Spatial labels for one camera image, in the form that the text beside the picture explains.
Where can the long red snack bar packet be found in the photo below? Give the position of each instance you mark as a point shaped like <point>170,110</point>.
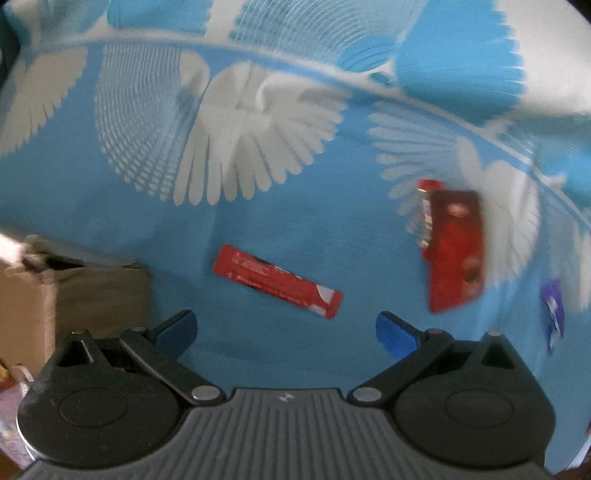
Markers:
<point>272,279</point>

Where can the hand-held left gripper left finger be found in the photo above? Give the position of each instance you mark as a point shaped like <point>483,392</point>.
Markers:
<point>178,333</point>

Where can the brown cardboard box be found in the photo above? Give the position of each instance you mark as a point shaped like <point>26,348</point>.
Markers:
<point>92,295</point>

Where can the blue and white printed bedsheet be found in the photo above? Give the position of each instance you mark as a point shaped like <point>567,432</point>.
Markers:
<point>286,184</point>

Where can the pink printed snack packet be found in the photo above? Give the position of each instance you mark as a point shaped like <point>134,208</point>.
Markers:
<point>11,415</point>

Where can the purple snack packet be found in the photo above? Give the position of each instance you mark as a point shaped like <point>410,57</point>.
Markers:
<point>553,314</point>

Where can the red snack box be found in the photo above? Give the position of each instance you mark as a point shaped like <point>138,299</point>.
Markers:
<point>457,249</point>

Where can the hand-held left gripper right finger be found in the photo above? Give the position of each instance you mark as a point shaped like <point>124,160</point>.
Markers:
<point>397,337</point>

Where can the small red striped snack packet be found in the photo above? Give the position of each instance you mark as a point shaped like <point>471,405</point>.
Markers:
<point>425,207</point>

